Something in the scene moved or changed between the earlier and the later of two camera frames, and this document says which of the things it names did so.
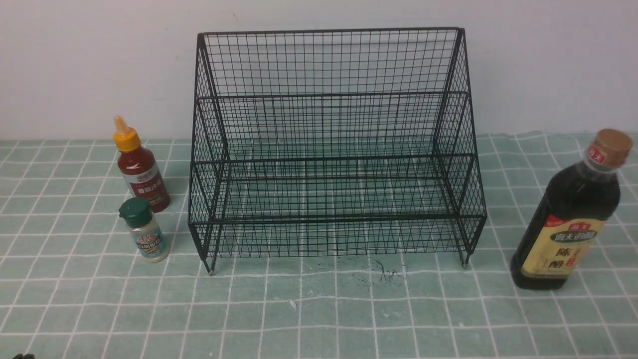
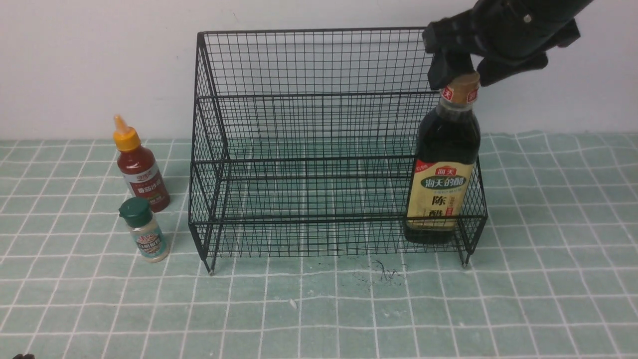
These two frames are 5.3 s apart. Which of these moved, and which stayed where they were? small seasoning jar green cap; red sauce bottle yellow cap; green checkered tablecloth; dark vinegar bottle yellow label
Moved: dark vinegar bottle yellow label
Stayed: green checkered tablecloth; red sauce bottle yellow cap; small seasoning jar green cap
